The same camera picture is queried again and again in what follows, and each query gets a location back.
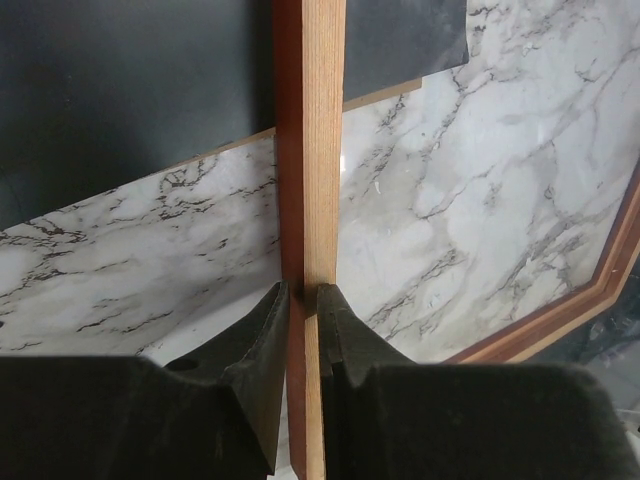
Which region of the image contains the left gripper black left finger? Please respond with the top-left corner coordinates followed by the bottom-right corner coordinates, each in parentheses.
top-left (1, 282), bottom-right (290, 479)

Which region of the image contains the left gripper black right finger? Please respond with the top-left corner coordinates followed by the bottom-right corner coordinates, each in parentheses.
top-left (317, 284), bottom-right (628, 479)

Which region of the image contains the orange wooden picture frame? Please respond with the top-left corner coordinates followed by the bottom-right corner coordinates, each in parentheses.
top-left (273, 1), bottom-right (639, 479)

